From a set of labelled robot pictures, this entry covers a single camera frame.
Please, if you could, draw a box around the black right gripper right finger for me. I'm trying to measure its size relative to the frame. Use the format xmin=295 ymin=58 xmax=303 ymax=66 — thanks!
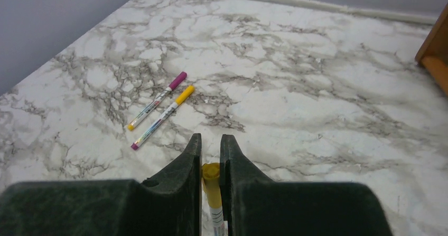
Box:
xmin=219 ymin=135 xmax=392 ymax=235

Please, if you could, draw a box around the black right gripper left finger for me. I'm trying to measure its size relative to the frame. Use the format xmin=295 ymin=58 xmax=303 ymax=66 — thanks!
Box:
xmin=1 ymin=134 xmax=202 ymax=235

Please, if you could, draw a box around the yellow pen cap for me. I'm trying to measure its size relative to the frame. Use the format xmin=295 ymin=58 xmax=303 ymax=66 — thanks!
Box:
xmin=202 ymin=163 xmax=222 ymax=209

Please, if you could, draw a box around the wooden shelf rack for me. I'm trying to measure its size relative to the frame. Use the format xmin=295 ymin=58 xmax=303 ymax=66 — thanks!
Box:
xmin=415 ymin=4 xmax=447 ymax=96

